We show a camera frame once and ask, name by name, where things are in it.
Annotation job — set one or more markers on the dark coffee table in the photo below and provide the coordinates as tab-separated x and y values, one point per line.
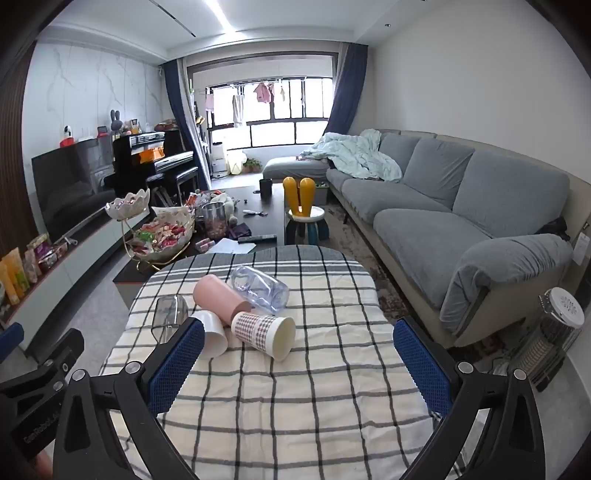
270	217

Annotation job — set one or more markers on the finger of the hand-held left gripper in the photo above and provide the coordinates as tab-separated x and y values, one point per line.
69	346
11	338

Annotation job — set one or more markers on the checked tablecloth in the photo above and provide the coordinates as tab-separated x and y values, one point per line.
323	378

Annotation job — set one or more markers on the pink cup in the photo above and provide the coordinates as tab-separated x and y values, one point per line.
217	295

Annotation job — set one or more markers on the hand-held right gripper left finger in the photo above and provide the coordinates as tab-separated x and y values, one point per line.
175	364

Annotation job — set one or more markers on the black piano bench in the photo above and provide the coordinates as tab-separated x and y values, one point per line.
178	177

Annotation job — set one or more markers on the white paper sheet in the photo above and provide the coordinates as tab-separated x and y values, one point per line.
233	246

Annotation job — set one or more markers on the patterned paper cup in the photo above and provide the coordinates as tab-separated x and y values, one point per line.
258	328

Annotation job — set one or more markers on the black upright piano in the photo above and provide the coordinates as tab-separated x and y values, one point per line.
138	157

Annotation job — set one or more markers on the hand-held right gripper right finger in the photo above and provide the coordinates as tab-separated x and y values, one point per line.
422	369

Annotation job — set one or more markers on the purple snack packet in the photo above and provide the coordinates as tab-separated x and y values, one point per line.
39	247

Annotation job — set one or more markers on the electric heater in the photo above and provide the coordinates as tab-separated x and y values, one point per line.
551	337

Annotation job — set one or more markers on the white hanging garment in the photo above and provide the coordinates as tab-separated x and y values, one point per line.
238	110

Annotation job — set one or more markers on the grey television cabinet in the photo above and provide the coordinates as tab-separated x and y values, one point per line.
78	272

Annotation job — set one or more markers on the tiered candy bowl stand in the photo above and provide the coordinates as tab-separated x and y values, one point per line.
161	235

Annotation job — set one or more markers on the black mug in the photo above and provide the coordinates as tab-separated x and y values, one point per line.
265	189

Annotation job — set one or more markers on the light blue blanket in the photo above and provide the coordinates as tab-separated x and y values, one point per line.
360	157

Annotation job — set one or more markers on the blue curtain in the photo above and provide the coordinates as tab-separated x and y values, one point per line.
348	92
175	110

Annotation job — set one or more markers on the white security camera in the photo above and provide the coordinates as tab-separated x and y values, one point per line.
69	132

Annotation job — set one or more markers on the small pink hanging garment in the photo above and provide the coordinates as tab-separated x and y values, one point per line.
209	102

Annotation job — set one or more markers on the clear glass cup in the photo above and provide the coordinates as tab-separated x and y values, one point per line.
168	314

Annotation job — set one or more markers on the glass jar of nuts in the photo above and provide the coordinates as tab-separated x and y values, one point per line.
214	221

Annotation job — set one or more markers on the flat screen television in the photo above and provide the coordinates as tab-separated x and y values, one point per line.
69	194

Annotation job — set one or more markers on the yellow rabbit-ear stool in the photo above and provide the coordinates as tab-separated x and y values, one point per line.
300	196

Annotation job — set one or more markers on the clear plastic cup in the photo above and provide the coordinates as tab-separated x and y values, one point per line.
264	288

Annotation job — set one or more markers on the potted plant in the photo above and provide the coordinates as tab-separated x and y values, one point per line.
252	165

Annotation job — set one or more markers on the black bag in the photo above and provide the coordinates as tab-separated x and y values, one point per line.
554	228

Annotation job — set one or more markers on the grey plush rabbit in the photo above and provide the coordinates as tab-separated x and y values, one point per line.
115	123

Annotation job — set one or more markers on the white air purifier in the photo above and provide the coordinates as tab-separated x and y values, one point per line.
219	159

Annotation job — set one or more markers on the grey sofa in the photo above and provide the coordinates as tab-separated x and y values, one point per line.
415	194

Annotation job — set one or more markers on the white cup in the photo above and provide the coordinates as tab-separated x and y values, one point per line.
216	333

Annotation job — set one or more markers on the black remote control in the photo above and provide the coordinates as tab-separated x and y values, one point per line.
256	238

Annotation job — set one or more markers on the purple wallet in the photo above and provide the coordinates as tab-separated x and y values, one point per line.
240	230

